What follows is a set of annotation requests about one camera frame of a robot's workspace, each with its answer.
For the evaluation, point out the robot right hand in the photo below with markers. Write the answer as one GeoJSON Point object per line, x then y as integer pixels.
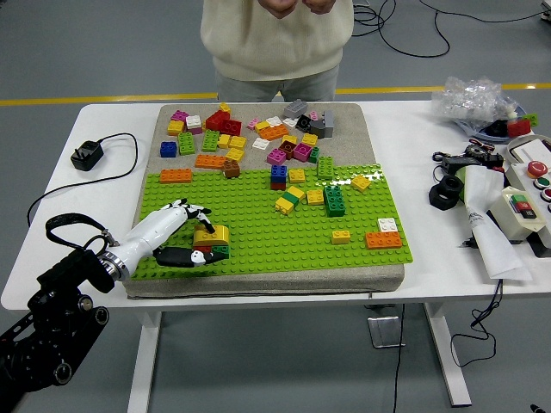
{"type": "Point", "coordinates": [536, 408]}

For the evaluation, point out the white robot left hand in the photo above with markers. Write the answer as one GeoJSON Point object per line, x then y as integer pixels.
{"type": "Point", "coordinates": [150, 230]}

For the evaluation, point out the person's right hand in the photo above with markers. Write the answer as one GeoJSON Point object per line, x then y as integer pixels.
{"type": "Point", "coordinates": [277, 6]}

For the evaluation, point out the person's left hand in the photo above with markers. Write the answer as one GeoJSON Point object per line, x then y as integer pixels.
{"type": "Point", "coordinates": [319, 4]}

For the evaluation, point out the red long brick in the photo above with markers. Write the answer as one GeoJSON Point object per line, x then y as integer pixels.
{"type": "Point", "coordinates": [206, 249]}

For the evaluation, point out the yellow curved brick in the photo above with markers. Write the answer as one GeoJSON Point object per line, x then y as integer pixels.
{"type": "Point", "coordinates": [220, 236]}

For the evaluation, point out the dark green long brick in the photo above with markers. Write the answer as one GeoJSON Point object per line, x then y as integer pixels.
{"type": "Point", "coordinates": [221, 250]}
{"type": "Point", "coordinates": [334, 201]}

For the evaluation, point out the brown small brick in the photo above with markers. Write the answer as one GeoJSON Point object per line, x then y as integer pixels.
{"type": "Point", "coordinates": [231, 169]}

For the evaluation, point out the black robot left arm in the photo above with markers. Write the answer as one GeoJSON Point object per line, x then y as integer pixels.
{"type": "Point", "coordinates": [64, 279]}

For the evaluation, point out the orange long brick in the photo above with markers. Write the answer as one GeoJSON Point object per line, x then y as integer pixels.
{"type": "Point", "coordinates": [210, 161]}
{"type": "Point", "coordinates": [274, 132]}
{"type": "Point", "coordinates": [176, 175]}
{"type": "Point", "coordinates": [383, 240]}

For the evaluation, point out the blue square brick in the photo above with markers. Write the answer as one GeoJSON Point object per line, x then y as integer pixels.
{"type": "Point", "coordinates": [279, 173]}
{"type": "Point", "coordinates": [168, 149]}

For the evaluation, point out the lime green brick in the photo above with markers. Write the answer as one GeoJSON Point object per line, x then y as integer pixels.
{"type": "Point", "coordinates": [531, 119]}
{"type": "Point", "coordinates": [326, 168]}
{"type": "Point", "coordinates": [210, 141]}
{"type": "Point", "coordinates": [186, 144]}

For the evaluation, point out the light grey brick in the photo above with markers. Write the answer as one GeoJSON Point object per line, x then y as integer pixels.
{"type": "Point", "coordinates": [295, 108]}

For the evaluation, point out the yellow square brick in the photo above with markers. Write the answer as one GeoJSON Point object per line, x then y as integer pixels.
{"type": "Point", "coordinates": [237, 142]}
{"type": "Point", "coordinates": [261, 126]}
{"type": "Point", "coordinates": [297, 175]}
{"type": "Point", "coordinates": [224, 141]}
{"type": "Point", "coordinates": [175, 127]}
{"type": "Point", "coordinates": [315, 197]}
{"type": "Point", "coordinates": [284, 205]}
{"type": "Point", "coordinates": [310, 139]}
{"type": "Point", "coordinates": [341, 237]}
{"type": "Point", "coordinates": [360, 183]}
{"type": "Point", "coordinates": [235, 155]}
{"type": "Point", "coordinates": [289, 139]}

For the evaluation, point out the pink square brick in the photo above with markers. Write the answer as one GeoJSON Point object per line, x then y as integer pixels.
{"type": "Point", "coordinates": [197, 130]}

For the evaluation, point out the small yellow brick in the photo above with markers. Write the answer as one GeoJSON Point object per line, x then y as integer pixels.
{"type": "Point", "coordinates": [224, 108]}

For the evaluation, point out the white square brick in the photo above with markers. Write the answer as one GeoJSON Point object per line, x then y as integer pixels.
{"type": "Point", "coordinates": [193, 121]}
{"type": "Point", "coordinates": [388, 225]}
{"type": "Point", "coordinates": [260, 143]}
{"type": "Point", "coordinates": [274, 121]}
{"type": "Point", "coordinates": [289, 122]}

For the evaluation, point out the grey long brick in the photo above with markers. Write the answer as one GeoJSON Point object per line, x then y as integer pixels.
{"type": "Point", "coordinates": [329, 121]}

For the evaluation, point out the magenta square brick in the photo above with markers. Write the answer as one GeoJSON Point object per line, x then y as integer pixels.
{"type": "Point", "coordinates": [179, 115]}
{"type": "Point", "coordinates": [276, 156]}

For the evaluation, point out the black hollow brick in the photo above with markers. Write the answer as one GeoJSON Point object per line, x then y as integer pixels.
{"type": "Point", "coordinates": [304, 123]}

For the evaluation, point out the dark grey brick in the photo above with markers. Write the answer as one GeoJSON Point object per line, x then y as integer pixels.
{"type": "Point", "coordinates": [317, 128]}

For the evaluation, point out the green studded baseplate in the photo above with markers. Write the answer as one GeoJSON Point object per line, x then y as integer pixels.
{"type": "Point", "coordinates": [275, 245]}

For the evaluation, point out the large red brick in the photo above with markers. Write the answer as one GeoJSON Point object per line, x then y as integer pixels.
{"type": "Point", "coordinates": [215, 119]}

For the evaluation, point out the dark red hollow brick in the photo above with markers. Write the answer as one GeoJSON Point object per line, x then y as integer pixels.
{"type": "Point", "coordinates": [231, 127]}
{"type": "Point", "coordinates": [286, 149]}

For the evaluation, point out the red square brick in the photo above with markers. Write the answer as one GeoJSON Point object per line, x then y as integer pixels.
{"type": "Point", "coordinates": [278, 186]}

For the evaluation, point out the green thin brick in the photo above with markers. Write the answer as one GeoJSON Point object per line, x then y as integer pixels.
{"type": "Point", "coordinates": [292, 198]}

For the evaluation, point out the magenta hollow brick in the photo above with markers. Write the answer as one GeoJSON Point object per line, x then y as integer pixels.
{"type": "Point", "coordinates": [302, 152]}

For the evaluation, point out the yellow thin brick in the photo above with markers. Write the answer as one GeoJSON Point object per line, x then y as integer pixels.
{"type": "Point", "coordinates": [296, 191]}

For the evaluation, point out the small dark green brick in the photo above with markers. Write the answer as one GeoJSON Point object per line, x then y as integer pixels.
{"type": "Point", "coordinates": [314, 155]}

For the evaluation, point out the person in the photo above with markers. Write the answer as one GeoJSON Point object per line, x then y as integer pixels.
{"type": "Point", "coordinates": [280, 47]}

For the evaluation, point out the black power plug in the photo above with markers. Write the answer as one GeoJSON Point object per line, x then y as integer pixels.
{"type": "Point", "coordinates": [87, 155]}

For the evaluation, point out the white table leg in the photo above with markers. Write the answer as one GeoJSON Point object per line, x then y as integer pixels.
{"type": "Point", "coordinates": [447, 357]}
{"type": "Point", "coordinates": [144, 365]}

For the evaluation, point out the white paper sheet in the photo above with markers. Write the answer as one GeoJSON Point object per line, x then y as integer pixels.
{"type": "Point", "coordinates": [495, 245]}

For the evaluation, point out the metal floor plate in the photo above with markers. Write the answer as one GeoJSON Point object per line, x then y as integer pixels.
{"type": "Point", "coordinates": [385, 332]}

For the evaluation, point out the clear plastic bag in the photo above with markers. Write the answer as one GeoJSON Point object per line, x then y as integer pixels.
{"type": "Point", "coordinates": [469, 96]}

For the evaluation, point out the blue plastic dish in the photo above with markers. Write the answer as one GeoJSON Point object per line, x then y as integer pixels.
{"type": "Point", "coordinates": [473, 130]}

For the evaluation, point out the black power adapter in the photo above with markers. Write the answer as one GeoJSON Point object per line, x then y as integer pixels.
{"type": "Point", "coordinates": [460, 162]}

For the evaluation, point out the white button control box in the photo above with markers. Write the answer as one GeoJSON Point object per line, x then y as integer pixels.
{"type": "Point", "coordinates": [523, 183]}

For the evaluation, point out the green paper piece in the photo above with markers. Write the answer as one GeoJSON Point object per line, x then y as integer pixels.
{"type": "Point", "coordinates": [461, 180]}

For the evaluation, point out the large black nut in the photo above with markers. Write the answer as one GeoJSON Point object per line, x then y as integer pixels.
{"type": "Point", "coordinates": [435, 199]}

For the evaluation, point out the black servo parts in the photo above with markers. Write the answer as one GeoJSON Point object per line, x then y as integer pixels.
{"type": "Point", "coordinates": [490, 159]}

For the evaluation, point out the white flat device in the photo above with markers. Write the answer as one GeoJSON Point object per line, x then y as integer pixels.
{"type": "Point", "coordinates": [531, 150]}

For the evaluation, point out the small white switch box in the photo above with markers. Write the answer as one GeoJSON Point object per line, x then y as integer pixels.
{"type": "Point", "coordinates": [505, 215]}

